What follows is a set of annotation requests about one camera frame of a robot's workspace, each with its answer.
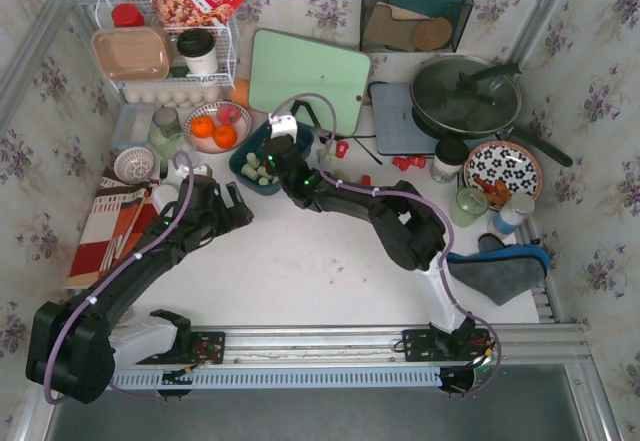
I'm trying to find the black mesh holder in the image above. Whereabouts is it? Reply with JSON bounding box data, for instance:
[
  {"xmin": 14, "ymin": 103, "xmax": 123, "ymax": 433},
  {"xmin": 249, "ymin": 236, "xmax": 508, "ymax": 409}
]
[{"xmin": 359, "ymin": 0, "xmax": 474, "ymax": 53}]

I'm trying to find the green glass jar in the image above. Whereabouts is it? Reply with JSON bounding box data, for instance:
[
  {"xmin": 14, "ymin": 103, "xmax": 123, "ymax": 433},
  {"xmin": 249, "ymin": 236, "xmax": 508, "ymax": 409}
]
[{"xmin": 450, "ymin": 187, "xmax": 489, "ymax": 227}]

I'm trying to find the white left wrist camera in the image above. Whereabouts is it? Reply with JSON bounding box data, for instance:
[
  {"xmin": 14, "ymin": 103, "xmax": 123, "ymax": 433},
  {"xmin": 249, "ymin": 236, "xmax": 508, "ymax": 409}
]
[{"xmin": 174, "ymin": 164, "xmax": 213, "ymax": 179}]

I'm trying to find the teal storage basket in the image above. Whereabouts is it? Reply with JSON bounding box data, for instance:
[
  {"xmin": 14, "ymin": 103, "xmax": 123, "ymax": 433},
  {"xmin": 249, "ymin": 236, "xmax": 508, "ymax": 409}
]
[{"xmin": 229, "ymin": 121, "xmax": 314, "ymax": 196}]

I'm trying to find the round cork coaster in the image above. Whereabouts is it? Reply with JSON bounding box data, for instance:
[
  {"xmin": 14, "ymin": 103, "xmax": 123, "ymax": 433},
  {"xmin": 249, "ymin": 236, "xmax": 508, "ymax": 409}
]
[{"xmin": 411, "ymin": 17, "xmax": 453, "ymax": 51}]

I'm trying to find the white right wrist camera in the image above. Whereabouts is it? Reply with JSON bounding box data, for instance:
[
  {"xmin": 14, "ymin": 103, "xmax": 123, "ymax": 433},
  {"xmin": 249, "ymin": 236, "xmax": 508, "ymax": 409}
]
[{"xmin": 268, "ymin": 114, "xmax": 298, "ymax": 140}]

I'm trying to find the red lid jar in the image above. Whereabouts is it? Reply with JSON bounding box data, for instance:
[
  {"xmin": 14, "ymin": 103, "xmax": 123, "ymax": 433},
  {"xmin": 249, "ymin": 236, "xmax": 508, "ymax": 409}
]
[{"xmin": 111, "ymin": 3, "xmax": 145, "ymax": 28}]

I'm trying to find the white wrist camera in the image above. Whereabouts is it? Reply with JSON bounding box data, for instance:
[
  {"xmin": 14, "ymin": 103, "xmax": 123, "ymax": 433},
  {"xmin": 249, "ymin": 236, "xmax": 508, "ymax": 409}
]
[
  {"xmin": 174, "ymin": 164, "xmax": 213, "ymax": 179},
  {"xmin": 268, "ymin": 114, "xmax": 298, "ymax": 140}
]

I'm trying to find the white strainer bowl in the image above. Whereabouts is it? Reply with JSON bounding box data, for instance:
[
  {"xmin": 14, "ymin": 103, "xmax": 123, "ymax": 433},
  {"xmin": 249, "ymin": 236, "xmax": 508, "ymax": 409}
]
[{"xmin": 113, "ymin": 147, "xmax": 155, "ymax": 184}]

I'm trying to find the green capsule cluster top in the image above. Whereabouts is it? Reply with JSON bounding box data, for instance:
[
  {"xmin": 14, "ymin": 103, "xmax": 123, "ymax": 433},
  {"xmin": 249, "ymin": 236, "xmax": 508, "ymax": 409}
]
[{"xmin": 257, "ymin": 166, "xmax": 272, "ymax": 179}]

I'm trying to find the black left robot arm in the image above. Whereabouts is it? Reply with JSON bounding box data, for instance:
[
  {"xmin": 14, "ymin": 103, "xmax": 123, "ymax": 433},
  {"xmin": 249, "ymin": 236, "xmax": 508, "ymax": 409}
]
[{"xmin": 25, "ymin": 175, "xmax": 254, "ymax": 404}]

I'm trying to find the glass fruit plate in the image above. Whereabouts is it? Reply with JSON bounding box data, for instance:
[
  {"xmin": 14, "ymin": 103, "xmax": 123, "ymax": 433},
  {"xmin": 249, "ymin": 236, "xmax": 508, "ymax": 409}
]
[{"xmin": 183, "ymin": 101, "xmax": 252, "ymax": 154}]

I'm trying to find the red capsule by cooker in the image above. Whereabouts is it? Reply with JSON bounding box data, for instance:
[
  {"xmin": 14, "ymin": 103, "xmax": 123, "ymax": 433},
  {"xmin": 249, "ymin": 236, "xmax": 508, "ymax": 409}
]
[
  {"xmin": 392, "ymin": 157, "xmax": 411, "ymax": 171},
  {"xmin": 408, "ymin": 156, "xmax": 427, "ymax": 169}
]

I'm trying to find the red capsule by cooker left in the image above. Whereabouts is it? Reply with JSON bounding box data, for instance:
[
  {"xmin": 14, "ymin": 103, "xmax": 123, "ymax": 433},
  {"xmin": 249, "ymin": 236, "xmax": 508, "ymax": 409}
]
[{"xmin": 392, "ymin": 157, "xmax": 411, "ymax": 171}]

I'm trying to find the clear glass cup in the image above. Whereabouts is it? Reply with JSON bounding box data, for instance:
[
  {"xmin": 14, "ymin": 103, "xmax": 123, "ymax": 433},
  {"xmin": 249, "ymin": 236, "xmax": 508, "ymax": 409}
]
[{"xmin": 168, "ymin": 134, "xmax": 199, "ymax": 167}]

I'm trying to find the white plastic scoop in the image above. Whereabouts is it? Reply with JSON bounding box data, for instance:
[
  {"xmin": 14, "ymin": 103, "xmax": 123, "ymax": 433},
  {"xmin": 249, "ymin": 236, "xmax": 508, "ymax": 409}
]
[{"xmin": 151, "ymin": 184, "xmax": 179, "ymax": 214}]

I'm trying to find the green tinted glass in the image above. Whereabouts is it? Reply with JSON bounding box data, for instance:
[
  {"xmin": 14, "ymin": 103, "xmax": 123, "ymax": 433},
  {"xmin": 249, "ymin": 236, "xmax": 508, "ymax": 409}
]
[{"xmin": 148, "ymin": 107, "xmax": 182, "ymax": 160}]

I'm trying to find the clear storage box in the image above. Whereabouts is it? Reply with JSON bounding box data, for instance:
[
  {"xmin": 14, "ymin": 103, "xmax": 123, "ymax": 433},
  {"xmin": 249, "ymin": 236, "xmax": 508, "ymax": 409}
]
[{"xmin": 111, "ymin": 103, "xmax": 156, "ymax": 150}]

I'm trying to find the grey induction cooker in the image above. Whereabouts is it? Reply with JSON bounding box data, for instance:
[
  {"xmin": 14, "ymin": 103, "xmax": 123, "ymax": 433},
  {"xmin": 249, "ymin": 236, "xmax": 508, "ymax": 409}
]
[{"xmin": 367, "ymin": 81, "xmax": 438, "ymax": 156}]

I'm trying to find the striped orange cloth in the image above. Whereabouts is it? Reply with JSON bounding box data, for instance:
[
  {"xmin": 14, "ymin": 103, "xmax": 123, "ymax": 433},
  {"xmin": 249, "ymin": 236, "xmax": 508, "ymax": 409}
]
[{"xmin": 65, "ymin": 169, "xmax": 158, "ymax": 289}]

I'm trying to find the white cup on rack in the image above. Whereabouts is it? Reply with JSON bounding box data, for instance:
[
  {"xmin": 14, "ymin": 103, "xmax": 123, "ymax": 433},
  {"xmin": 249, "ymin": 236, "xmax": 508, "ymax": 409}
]
[{"xmin": 176, "ymin": 28, "xmax": 218, "ymax": 75}]

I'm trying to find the green cutting board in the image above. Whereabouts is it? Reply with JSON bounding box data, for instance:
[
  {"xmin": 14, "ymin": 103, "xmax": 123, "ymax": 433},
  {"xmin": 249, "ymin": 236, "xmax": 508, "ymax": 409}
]
[{"xmin": 248, "ymin": 29, "xmax": 371, "ymax": 135}]

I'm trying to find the black power cable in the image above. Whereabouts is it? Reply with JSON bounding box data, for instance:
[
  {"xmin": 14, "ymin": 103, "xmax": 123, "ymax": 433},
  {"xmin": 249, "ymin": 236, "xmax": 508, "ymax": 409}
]
[{"xmin": 344, "ymin": 80, "xmax": 381, "ymax": 140}]

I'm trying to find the beige plastic container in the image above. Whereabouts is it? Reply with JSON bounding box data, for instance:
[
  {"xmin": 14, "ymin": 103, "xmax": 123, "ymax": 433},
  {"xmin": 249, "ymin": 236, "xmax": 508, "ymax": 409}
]
[{"xmin": 92, "ymin": 26, "xmax": 173, "ymax": 83}]

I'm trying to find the orange fruit behind board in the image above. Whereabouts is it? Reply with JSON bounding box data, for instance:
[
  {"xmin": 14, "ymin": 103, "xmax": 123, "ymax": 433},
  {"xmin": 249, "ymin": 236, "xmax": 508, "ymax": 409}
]
[{"xmin": 231, "ymin": 78, "xmax": 250, "ymax": 109}]

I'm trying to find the black wok pan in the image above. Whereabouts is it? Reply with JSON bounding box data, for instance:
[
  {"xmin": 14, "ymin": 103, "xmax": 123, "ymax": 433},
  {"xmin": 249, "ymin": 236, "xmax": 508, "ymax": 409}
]
[{"xmin": 409, "ymin": 55, "xmax": 573, "ymax": 167}]

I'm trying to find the red capsule by cooker right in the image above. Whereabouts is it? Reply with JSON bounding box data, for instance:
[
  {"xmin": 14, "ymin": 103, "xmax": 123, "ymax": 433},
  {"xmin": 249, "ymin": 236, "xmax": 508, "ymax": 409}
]
[{"xmin": 408, "ymin": 156, "xmax": 427, "ymax": 169}]

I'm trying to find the paper coffee cup black lid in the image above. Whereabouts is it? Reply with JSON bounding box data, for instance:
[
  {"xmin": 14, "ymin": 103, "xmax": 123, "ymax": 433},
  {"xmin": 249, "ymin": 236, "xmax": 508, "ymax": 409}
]
[{"xmin": 430, "ymin": 138, "xmax": 470, "ymax": 183}]

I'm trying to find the white wire rack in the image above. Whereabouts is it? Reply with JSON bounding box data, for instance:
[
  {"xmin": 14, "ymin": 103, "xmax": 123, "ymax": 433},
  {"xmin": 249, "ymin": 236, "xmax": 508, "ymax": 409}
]
[{"xmin": 91, "ymin": 0, "xmax": 240, "ymax": 91}]

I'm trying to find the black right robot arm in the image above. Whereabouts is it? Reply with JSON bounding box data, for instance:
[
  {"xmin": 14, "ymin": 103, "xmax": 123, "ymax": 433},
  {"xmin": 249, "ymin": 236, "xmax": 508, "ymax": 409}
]
[{"xmin": 264, "ymin": 135, "xmax": 495, "ymax": 359}]

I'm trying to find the red capsule near board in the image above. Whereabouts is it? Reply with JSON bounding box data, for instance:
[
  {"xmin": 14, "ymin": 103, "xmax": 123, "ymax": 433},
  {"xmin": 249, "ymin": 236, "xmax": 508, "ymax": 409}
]
[{"xmin": 335, "ymin": 140, "xmax": 349, "ymax": 159}]

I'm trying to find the white egg tray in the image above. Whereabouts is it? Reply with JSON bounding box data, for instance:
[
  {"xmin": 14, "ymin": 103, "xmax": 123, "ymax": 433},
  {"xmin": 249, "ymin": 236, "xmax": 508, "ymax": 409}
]
[{"xmin": 122, "ymin": 87, "xmax": 227, "ymax": 109}]

